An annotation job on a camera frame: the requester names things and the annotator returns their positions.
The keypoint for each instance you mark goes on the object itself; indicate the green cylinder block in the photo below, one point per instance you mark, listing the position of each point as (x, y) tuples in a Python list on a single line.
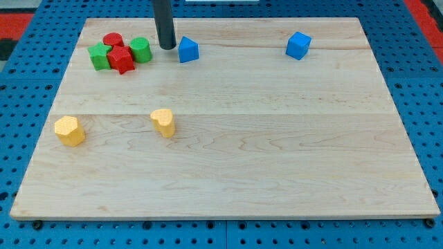
[(140, 48)]

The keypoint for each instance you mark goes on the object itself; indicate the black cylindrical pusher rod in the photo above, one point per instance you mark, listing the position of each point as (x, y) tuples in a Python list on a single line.
[(164, 23)]

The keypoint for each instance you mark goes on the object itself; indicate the red star block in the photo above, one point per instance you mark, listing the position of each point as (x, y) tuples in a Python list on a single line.
[(120, 59)]

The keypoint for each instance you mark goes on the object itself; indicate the yellow hexagon block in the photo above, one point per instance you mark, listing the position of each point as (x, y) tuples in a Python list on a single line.
[(69, 130)]

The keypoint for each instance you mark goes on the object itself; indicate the green star block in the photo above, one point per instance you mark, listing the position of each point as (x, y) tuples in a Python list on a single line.
[(98, 56)]

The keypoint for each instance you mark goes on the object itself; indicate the red cylinder block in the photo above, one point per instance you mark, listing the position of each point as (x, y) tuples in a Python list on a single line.
[(113, 39)]

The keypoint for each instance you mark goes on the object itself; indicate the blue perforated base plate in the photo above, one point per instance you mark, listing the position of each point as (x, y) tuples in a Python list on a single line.
[(32, 75)]

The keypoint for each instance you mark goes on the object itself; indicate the blue cube block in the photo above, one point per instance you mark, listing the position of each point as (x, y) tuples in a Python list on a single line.
[(298, 45)]

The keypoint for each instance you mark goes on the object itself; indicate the yellow heart block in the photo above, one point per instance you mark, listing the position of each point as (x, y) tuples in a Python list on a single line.
[(163, 121)]

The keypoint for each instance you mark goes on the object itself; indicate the blue triangle block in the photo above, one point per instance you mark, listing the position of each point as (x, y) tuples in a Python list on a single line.
[(188, 50)]

